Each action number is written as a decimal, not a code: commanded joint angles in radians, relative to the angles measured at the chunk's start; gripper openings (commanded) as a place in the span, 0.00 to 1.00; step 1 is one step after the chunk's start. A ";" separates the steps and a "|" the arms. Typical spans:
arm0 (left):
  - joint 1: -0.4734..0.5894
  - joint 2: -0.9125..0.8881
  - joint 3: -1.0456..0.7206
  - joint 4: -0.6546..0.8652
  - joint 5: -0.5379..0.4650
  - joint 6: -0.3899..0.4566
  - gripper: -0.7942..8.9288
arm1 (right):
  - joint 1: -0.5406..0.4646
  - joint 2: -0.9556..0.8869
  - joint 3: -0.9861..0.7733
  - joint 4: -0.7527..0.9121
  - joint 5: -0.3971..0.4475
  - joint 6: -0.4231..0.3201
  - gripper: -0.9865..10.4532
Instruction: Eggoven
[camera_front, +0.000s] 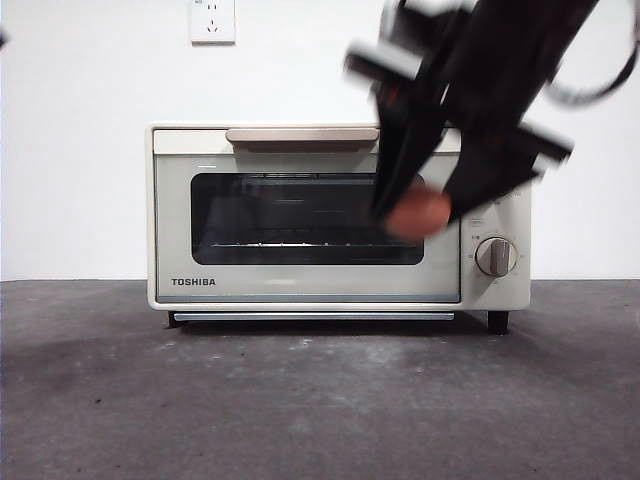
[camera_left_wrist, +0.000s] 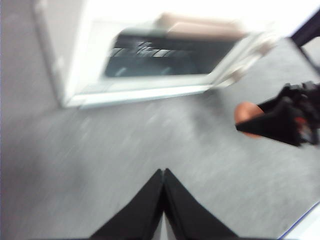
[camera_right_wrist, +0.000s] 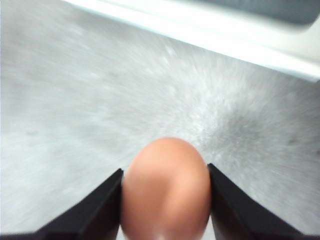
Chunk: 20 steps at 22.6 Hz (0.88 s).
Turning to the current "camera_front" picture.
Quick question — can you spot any metal wire oven rack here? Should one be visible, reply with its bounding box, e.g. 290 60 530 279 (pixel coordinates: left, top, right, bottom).
209 241 419 250

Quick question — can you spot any silver crumb tray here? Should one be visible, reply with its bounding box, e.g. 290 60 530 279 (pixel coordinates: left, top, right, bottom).
172 312 455 323

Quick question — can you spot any cream toaster oven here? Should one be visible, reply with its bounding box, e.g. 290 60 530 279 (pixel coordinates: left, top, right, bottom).
144 119 533 335

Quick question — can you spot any white wall socket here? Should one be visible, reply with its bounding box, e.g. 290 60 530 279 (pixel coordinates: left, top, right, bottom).
189 0 236 47

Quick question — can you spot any black cable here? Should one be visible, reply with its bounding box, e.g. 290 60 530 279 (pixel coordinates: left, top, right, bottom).
542 0 634 107

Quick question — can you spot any oven door with brown handle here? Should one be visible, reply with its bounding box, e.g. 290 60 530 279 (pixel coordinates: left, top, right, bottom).
151 127 462 305

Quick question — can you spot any small cream oven knob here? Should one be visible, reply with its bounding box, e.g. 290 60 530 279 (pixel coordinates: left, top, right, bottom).
474 236 519 278

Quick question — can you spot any brown egg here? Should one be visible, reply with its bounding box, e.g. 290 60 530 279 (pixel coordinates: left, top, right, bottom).
387 187 451 237

